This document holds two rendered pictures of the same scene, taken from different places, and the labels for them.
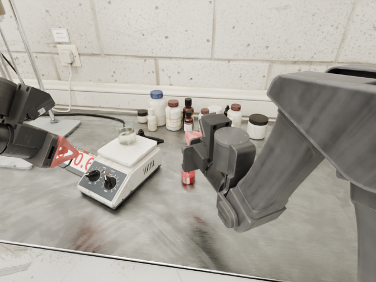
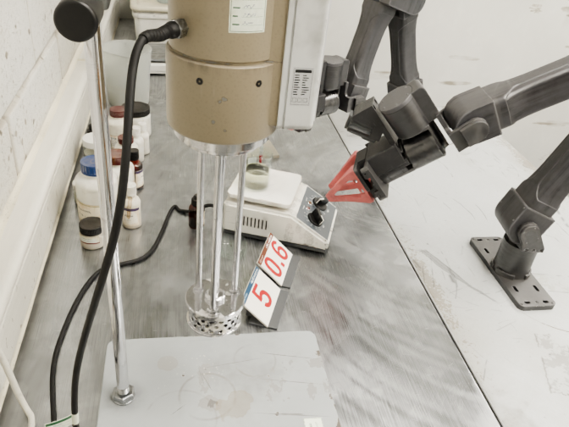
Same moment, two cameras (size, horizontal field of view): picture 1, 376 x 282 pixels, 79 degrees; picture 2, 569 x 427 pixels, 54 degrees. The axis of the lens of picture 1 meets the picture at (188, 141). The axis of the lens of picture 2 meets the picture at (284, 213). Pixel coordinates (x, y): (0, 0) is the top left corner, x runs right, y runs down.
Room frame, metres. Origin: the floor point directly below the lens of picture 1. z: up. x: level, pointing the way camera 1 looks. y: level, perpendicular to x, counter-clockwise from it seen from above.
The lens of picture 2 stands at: (0.80, 1.02, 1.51)
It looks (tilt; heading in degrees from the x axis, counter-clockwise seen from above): 33 degrees down; 249
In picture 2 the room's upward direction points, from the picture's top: 7 degrees clockwise
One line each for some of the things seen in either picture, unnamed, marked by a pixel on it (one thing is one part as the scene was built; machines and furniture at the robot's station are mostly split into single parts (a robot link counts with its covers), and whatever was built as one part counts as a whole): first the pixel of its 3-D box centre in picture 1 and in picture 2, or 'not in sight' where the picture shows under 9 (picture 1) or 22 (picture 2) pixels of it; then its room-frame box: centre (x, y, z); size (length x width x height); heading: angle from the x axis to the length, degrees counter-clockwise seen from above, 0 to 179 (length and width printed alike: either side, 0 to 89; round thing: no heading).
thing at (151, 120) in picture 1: (151, 119); (130, 205); (0.76, 0.14, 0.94); 0.03 x 0.03 x 0.09
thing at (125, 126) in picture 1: (125, 131); (258, 169); (0.54, 0.17, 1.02); 0.06 x 0.05 x 0.08; 126
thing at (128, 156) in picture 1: (128, 147); (266, 185); (0.52, 0.16, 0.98); 0.12 x 0.12 x 0.01; 60
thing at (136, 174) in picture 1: (123, 165); (277, 207); (0.49, 0.18, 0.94); 0.22 x 0.13 x 0.08; 150
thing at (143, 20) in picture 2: not in sight; (174, 15); (0.51, -1.07, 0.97); 0.37 x 0.31 x 0.14; 86
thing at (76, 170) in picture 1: (82, 163); (279, 259); (0.53, 0.31, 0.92); 0.09 x 0.06 x 0.04; 60
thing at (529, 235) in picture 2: not in sight; (523, 227); (0.12, 0.40, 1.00); 0.09 x 0.06 x 0.06; 75
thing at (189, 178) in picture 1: (188, 171); not in sight; (0.48, 0.00, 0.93); 0.04 x 0.04 x 0.06
